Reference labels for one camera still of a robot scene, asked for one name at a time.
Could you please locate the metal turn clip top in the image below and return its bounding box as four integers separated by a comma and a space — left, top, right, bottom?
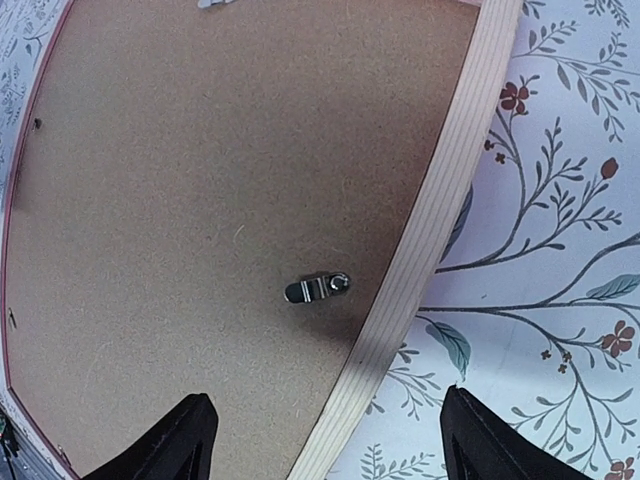
197, 0, 234, 9

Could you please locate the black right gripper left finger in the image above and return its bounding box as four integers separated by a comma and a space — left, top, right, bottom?
84, 393, 219, 480

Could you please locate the metal turn clip right lower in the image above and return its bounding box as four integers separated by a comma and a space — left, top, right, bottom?
284, 272, 351, 304

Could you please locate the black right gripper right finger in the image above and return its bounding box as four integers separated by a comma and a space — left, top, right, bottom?
440, 385, 586, 480

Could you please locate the pink wooden picture frame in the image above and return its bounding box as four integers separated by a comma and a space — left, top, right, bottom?
0, 0, 524, 480

